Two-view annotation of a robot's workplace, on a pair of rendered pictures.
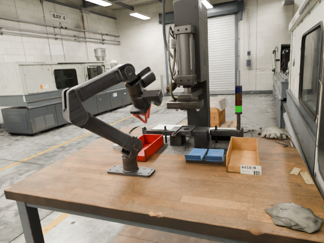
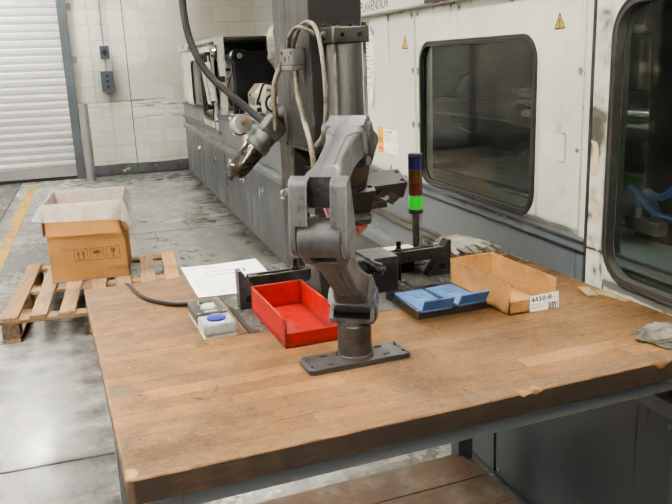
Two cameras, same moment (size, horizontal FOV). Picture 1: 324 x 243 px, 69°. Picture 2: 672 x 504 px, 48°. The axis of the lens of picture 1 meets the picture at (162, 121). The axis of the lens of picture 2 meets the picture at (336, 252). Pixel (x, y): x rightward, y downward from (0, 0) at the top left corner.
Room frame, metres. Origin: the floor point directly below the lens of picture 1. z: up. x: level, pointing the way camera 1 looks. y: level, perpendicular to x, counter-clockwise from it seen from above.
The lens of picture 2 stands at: (-0.02, 1.03, 1.44)
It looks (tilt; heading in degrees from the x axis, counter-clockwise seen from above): 14 degrees down; 318
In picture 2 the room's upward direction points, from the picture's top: 2 degrees counter-clockwise
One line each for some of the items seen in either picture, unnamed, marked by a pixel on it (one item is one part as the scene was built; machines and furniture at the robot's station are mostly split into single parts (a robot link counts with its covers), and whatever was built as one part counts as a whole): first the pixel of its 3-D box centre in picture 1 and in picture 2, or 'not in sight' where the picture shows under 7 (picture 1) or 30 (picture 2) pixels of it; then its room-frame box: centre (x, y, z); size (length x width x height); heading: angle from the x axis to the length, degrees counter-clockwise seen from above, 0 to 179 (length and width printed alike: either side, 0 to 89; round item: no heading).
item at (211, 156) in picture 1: (215, 152); (456, 289); (0.98, -0.23, 0.93); 0.15 x 0.07 x 0.03; 162
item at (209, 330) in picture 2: (121, 148); (217, 331); (1.24, 0.24, 0.90); 0.07 x 0.07 x 0.06; 69
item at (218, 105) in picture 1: (210, 111); (90, 232); (4.68, -1.01, 0.40); 0.67 x 0.60 x 0.50; 151
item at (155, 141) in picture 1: (144, 146); (294, 311); (1.16, 0.10, 0.93); 0.25 x 0.12 x 0.06; 159
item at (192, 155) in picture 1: (196, 152); (423, 295); (1.01, -0.15, 0.93); 0.15 x 0.07 x 0.03; 158
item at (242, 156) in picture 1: (244, 154); (501, 282); (0.95, -0.34, 0.93); 0.25 x 0.13 x 0.08; 159
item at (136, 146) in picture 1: (129, 147); (352, 304); (0.93, 0.14, 1.00); 0.09 x 0.06 x 0.06; 34
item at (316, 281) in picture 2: (189, 137); (351, 275); (1.24, -0.15, 0.94); 0.20 x 0.10 x 0.07; 69
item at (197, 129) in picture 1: (189, 129); (351, 258); (1.24, -0.15, 0.98); 0.20 x 0.10 x 0.01; 69
